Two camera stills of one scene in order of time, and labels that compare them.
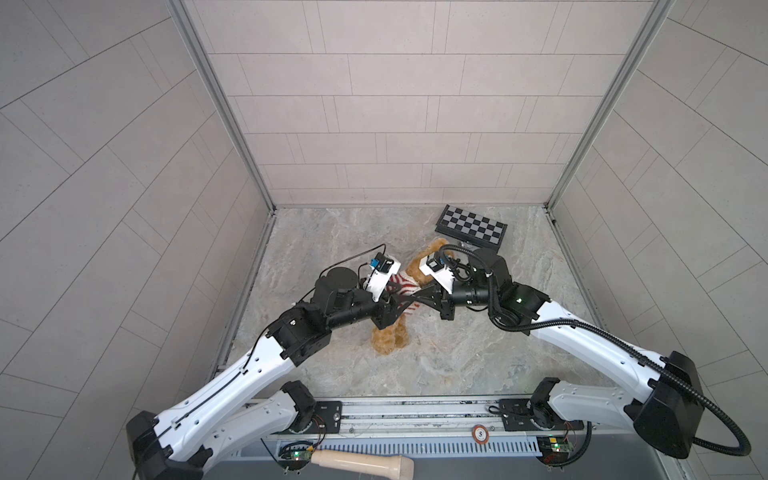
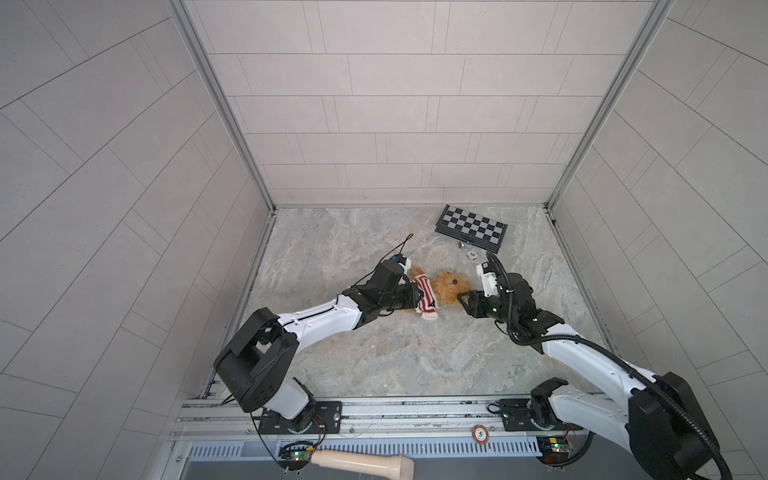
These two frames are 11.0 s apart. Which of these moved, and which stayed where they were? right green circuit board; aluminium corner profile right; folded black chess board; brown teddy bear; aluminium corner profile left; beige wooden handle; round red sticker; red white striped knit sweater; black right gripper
Moved: red white striped knit sweater; black right gripper; brown teddy bear
Stayed: round red sticker; beige wooden handle; folded black chess board; right green circuit board; aluminium corner profile left; aluminium corner profile right
